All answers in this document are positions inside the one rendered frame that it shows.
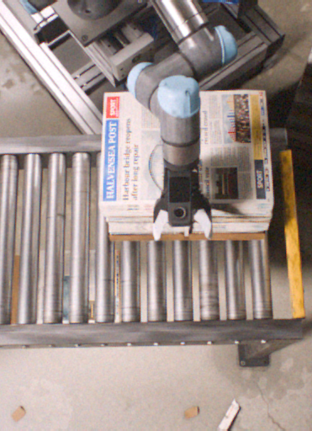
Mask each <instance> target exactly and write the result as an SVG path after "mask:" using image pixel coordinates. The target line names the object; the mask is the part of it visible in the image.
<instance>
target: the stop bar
mask: <svg viewBox="0 0 312 431"><path fill-rule="evenodd" d="M278 155H279V167H280V178H281V189H282V190H283V210H284V222H285V233H286V245H287V255H288V277H289V288H290V300H291V311H292V319H293V320H304V319H305V309H304V289H303V279H302V269H301V257H300V248H299V228H298V227H297V217H296V207H295V196H294V186H293V167H292V156H291V151H290V149H282V150H279V153H278Z"/></svg>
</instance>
